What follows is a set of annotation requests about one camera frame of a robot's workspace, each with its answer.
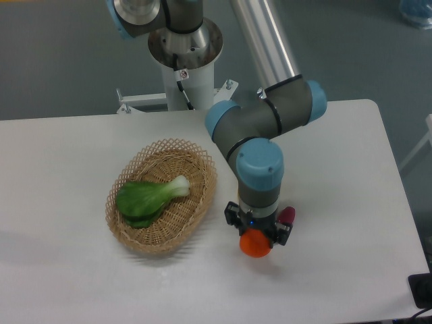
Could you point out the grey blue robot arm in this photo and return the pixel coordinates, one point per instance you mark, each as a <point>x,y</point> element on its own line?
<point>244,135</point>

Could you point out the green bok choy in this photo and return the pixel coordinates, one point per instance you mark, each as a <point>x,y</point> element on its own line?
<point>142,203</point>

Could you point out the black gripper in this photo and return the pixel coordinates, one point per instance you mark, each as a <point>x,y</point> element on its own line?
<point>244,219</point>

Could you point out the black device at table edge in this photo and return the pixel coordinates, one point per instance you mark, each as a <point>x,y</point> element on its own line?
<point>420,287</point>

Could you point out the woven wicker basket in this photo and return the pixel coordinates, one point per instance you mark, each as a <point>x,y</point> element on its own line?
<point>160,162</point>

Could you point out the orange tangerine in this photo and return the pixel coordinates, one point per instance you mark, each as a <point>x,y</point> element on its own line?
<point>254,243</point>

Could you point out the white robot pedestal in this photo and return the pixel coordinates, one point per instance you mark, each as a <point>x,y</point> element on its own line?
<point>187,63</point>

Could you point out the purple sweet potato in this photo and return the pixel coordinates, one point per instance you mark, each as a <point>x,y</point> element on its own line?
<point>287,216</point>

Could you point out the white frame at right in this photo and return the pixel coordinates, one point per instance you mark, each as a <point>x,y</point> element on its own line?
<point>418,152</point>

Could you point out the blue bag in background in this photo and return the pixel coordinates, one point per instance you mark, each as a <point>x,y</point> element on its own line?
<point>416,13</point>

